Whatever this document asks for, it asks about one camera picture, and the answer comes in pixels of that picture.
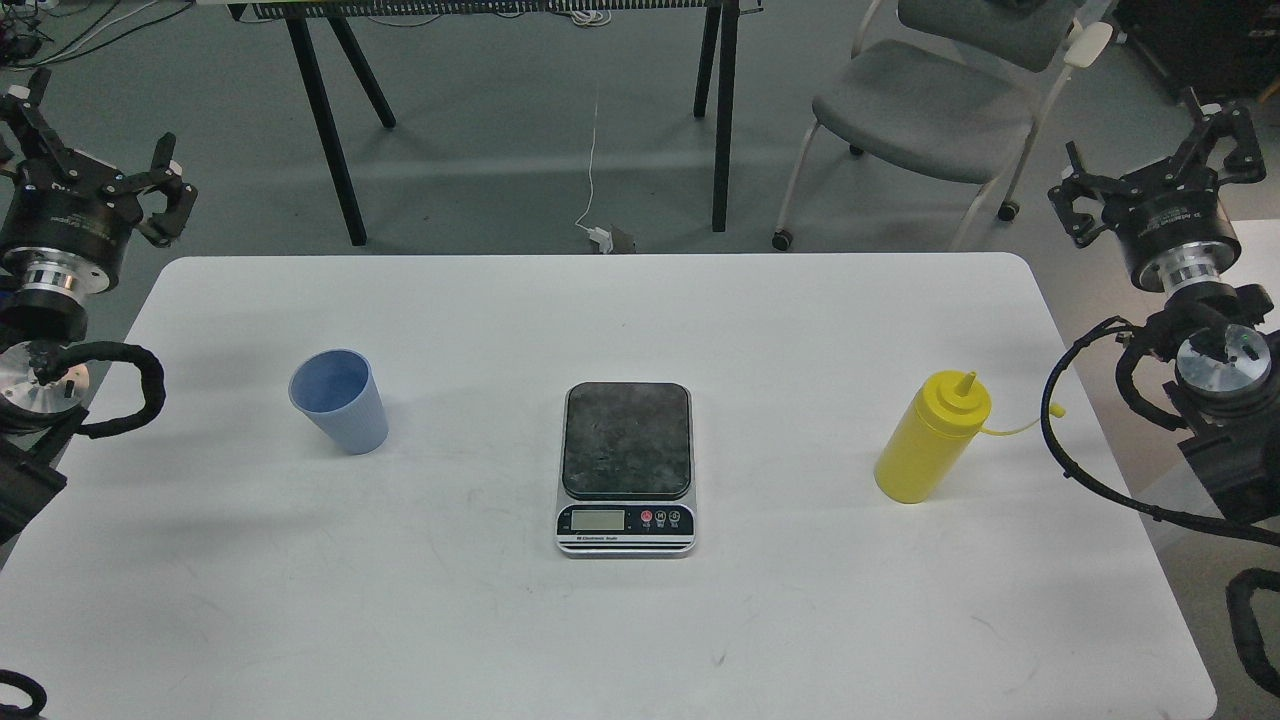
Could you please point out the white side table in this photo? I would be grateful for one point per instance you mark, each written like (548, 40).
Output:
(1258, 262)

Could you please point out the black legged background table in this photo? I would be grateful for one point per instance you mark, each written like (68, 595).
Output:
(444, 91)

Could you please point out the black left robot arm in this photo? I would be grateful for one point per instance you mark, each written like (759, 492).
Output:
(46, 356)

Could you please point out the light blue ribbed plastic cup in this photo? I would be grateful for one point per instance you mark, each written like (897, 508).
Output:
(337, 392)

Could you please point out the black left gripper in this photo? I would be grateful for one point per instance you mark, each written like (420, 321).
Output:
(62, 228)

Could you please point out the grey office chair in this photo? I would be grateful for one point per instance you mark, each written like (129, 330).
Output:
(940, 117)

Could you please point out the yellow squeeze bottle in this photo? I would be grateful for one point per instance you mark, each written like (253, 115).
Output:
(948, 410)

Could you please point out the digital kitchen scale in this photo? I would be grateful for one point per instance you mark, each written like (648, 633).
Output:
(626, 485)

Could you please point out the black cabinet in corner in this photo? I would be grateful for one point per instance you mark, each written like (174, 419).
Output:
(1223, 50)

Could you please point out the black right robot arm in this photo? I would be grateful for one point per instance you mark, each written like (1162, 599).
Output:
(1201, 363)

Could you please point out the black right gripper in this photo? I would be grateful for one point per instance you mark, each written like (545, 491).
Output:
(1174, 238)

